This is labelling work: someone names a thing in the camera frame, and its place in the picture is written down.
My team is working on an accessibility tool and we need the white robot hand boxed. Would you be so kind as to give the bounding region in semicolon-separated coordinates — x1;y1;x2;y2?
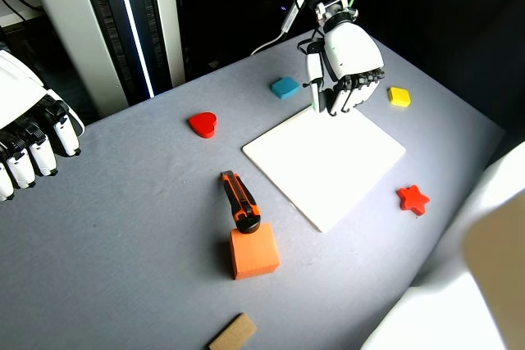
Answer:
0;49;86;202
297;20;386;118

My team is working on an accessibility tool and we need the orange black utility knife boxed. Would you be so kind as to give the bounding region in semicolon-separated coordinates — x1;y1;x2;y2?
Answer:
220;169;263;235

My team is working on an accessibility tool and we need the yellow square block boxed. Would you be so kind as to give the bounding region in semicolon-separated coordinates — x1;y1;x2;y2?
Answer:
387;86;413;108

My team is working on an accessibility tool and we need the blue square block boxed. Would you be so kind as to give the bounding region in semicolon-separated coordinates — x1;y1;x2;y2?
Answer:
269;76;301;100

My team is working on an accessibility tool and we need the white cabinet with black panel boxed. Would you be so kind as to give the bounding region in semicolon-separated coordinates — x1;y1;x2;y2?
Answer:
20;0;188;117

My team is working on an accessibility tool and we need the white square board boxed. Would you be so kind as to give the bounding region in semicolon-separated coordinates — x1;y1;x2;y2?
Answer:
241;103;407;234

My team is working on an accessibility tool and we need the red star block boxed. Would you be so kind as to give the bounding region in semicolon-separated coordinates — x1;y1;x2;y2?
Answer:
395;184;431;217

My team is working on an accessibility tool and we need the red heart block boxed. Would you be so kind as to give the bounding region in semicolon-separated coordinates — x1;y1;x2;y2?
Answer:
187;111;218;139

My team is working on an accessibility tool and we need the orange cube block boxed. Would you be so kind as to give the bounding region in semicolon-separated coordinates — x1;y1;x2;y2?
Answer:
228;221;282;281

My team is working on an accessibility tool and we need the white rounded robot casing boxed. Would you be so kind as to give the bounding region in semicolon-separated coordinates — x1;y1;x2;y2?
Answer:
360;140;525;350

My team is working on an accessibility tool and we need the tan wooden rectangular block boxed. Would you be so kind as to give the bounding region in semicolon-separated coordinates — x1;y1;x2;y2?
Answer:
208;311;258;350

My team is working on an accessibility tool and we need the white cable with adapter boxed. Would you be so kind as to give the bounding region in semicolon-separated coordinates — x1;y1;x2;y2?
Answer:
249;0;307;57

